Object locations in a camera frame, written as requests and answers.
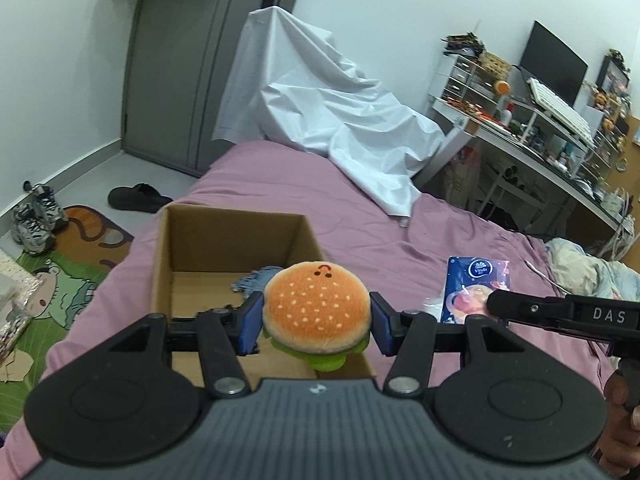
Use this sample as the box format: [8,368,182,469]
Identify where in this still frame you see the blue tissue pack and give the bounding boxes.
[439,256,510,325]

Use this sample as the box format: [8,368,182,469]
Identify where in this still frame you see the plush hamburger toy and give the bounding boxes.
[262,261,372,372]

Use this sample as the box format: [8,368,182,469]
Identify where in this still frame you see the person's right hand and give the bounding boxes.
[598,373,639,478]

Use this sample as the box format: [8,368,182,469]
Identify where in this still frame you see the blue knitted cloth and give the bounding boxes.
[231,266,282,298]

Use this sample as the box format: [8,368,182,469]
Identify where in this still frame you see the crumpled light blanket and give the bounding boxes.
[544,238,640,302]

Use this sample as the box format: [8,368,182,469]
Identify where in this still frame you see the cardboard box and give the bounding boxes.
[151,205,374,389]

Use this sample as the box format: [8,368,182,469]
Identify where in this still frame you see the black slipper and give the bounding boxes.
[107,183,172,214]

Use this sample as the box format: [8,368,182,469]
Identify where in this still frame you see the cartoon floor mat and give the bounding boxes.
[0,204,136,384]

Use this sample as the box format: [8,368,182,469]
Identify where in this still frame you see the grey sneakers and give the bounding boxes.
[11,181,68,256]

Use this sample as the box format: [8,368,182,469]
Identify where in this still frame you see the white keyboard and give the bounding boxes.
[526,77,593,146]

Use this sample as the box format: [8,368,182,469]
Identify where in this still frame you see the white draped sheet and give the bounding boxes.
[213,6,445,218]

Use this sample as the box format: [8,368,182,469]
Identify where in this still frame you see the white drawer organizer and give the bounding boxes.
[427,54,500,113]

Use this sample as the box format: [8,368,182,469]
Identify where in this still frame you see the black computer monitor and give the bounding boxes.
[518,21,588,106]

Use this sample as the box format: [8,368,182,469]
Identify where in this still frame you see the grey door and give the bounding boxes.
[122,0,296,176]

